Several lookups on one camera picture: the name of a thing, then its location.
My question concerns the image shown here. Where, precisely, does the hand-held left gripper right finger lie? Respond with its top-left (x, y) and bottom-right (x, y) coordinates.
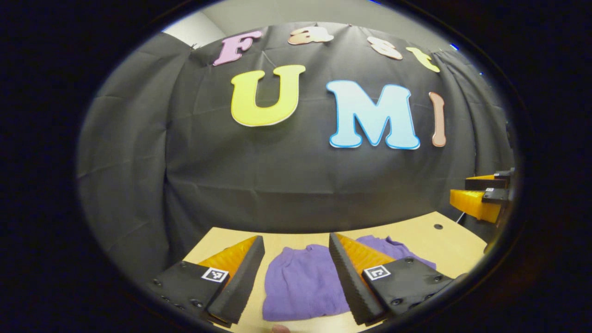
top-left (328, 232), bottom-right (456, 326)

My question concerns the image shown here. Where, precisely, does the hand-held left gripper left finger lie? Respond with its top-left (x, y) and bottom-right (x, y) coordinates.
top-left (148, 235), bottom-right (265, 327)

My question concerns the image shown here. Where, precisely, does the black backdrop cloth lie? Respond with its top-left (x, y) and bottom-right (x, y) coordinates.
top-left (76, 21), bottom-right (516, 283)

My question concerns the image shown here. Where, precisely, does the purple knit cardigan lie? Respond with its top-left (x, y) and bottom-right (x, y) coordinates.
top-left (262, 235), bottom-right (438, 322)

